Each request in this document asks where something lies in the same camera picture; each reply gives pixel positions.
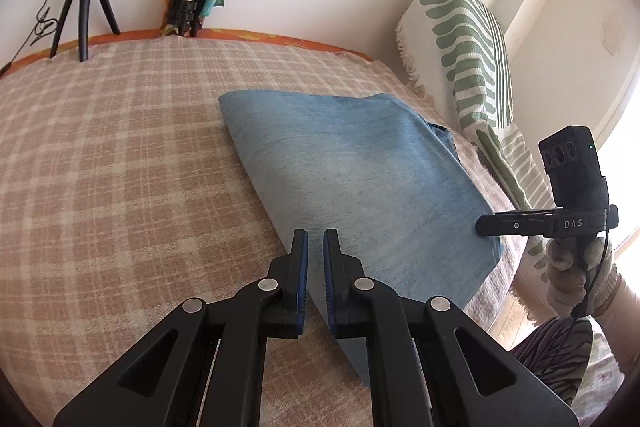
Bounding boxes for thin black ring light cable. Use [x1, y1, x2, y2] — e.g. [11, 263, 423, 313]
[0, 0, 81, 75]

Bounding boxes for person's right forearm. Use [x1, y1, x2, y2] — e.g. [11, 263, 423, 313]
[592, 277, 640, 383]

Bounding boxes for green striped white pillow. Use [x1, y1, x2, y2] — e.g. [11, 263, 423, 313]
[395, 0, 516, 130]
[475, 124, 556, 273]

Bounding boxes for blue denim pants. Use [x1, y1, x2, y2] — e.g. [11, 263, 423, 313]
[218, 90, 503, 388]

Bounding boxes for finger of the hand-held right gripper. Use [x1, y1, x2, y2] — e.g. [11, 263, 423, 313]
[475, 209, 556, 239]

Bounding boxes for orange bed sheet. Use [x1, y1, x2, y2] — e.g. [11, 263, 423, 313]
[0, 27, 373, 78]

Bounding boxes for person's zebra patterned trousers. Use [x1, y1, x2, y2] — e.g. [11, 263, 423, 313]
[510, 317, 596, 403]

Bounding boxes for person's right hand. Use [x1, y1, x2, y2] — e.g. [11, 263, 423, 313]
[545, 234, 621, 318]

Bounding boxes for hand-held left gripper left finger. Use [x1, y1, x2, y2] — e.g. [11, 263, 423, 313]
[52, 228, 310, 427]

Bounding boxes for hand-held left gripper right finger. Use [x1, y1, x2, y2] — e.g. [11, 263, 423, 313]
[322, 228, 581, 427]

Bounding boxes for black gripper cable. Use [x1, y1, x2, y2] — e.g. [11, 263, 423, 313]
[550, 227, 613, 358]

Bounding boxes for beige plaid blanket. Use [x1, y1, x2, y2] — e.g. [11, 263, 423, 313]
[0, 29, 528, 427]

